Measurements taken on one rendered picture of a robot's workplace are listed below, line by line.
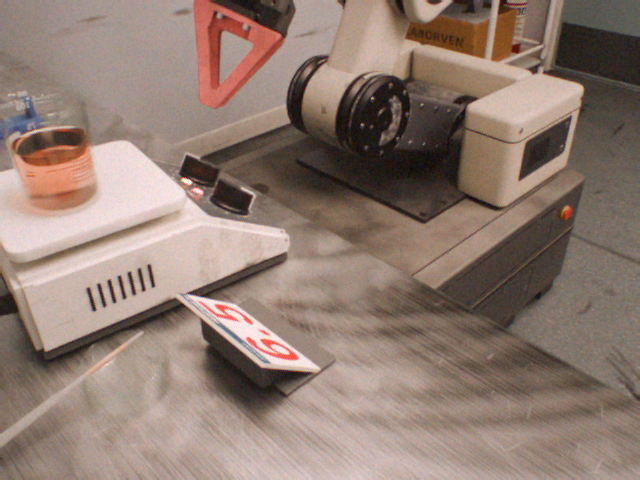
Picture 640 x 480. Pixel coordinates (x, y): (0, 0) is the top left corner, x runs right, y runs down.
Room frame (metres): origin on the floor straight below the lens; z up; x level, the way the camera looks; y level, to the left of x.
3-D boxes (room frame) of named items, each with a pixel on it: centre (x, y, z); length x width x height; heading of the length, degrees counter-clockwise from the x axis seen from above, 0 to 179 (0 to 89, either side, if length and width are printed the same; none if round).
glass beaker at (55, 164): (0.36, 0.17, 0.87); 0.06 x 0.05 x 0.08; 113
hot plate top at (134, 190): (0.37, 0.17, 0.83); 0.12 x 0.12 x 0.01; 36
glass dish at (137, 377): (0.27, 0.12, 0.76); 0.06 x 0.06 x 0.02
